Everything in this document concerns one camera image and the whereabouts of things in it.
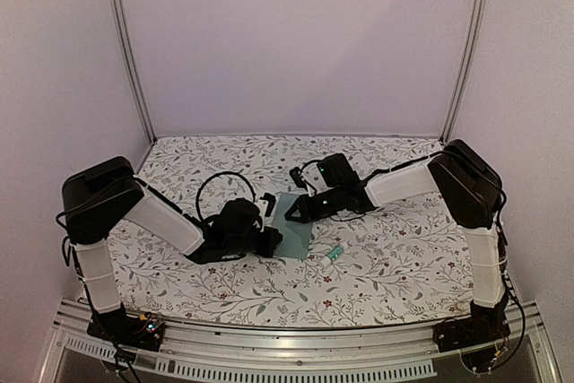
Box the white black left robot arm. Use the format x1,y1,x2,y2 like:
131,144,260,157
57,156,283,342

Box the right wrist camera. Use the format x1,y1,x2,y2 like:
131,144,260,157
289,167,317,196

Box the teal envelope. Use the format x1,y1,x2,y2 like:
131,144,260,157
271,193,312,260

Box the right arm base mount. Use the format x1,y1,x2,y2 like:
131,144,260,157
432,302,510,353

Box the left aluminium frame post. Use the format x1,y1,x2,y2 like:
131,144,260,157
109,0,157,145

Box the aluminium frame post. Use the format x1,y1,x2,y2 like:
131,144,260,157
440,0,487,144
109,0,157,145

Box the green white glue stick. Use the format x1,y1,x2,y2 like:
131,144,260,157
318,242,348,267

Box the floral patterned table mat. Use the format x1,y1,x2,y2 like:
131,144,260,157
108,135,474,328

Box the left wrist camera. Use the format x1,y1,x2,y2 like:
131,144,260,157
256,192,276,224

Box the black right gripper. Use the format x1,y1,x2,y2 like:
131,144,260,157
283,187,344,224

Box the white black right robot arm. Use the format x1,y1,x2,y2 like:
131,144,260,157
284,139,508,344

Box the right aluminium frame post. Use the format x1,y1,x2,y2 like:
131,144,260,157
440,0,487,144

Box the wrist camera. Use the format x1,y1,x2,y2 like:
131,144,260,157
256,192,276,224
289,167,317,196

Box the aluminium front rail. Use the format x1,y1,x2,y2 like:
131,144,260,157
39,304,562,382

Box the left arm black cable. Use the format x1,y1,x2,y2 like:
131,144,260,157
195,170,257,222

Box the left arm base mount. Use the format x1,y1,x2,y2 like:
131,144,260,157
87,305,165,352

